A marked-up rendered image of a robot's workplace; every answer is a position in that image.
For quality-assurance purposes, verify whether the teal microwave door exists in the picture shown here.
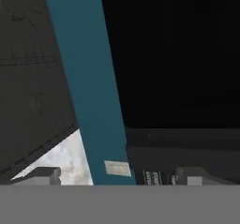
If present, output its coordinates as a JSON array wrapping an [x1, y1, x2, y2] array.
[[42, 0, 138, 187]]

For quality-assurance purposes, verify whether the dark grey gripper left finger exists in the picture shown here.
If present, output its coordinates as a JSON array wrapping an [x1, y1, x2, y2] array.
[[9, 166, 62, 187]]

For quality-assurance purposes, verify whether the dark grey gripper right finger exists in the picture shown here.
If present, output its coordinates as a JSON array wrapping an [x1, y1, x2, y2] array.
[[173, 166, 239, 187]]

